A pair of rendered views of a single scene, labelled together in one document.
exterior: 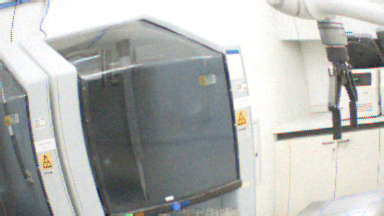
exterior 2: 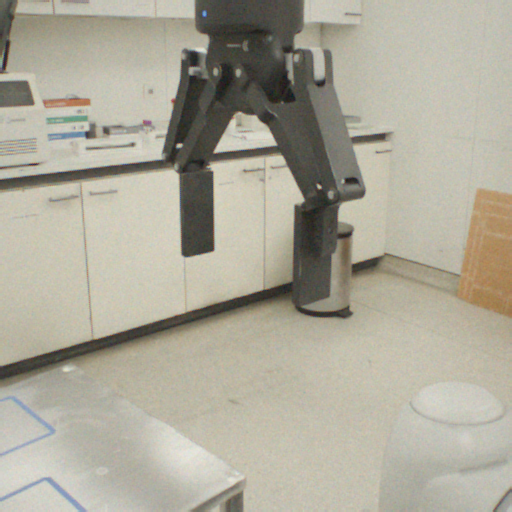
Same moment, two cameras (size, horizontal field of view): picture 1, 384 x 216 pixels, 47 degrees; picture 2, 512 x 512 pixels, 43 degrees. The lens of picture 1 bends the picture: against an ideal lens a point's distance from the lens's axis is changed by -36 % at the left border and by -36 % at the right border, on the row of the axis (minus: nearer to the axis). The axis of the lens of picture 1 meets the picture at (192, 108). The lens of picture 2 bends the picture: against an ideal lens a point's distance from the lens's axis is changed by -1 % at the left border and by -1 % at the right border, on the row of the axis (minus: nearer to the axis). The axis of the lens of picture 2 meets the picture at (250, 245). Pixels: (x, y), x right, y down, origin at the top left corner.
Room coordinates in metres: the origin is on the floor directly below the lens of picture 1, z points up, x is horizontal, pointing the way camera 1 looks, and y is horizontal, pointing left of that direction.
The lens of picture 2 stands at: (1.15, 0.10, 1.36)
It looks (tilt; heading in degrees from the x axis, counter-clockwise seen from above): 17 degrees down; 278
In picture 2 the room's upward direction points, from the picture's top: straight up
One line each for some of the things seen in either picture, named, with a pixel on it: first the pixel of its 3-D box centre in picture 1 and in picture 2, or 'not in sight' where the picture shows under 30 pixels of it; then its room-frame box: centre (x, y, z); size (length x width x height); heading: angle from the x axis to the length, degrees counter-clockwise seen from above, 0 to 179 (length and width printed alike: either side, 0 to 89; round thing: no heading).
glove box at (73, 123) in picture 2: not in sight; (60, 123); (2.48, -2.90, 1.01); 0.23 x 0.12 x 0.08; 46
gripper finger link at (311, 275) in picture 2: (336, 124); (312, 252); (1.16, -0.32, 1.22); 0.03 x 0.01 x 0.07; 47
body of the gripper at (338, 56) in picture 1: (339, 64); (249, 45); (1.21, -0.37, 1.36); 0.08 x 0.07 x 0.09; 137
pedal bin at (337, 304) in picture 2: not in sight; (324, 267); (1.20, -3.22, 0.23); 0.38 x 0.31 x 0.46; 137
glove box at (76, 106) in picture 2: not in sight; (63, 104); (2.46, -2.91, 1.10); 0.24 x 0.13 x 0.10; 45
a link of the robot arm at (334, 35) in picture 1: (333, 35); not in sight; (1.21, -0.37, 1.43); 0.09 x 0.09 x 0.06
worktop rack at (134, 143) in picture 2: not in sight; (107, 146); (2.19, -2.73, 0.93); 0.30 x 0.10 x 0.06; 39
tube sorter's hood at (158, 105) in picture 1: (108, 111); not in sight; (1.98, 0.26, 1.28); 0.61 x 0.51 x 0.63; 137
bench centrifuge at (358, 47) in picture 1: (362, 73); not in sight; (3.70, -1.37, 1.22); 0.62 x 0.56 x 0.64; 135
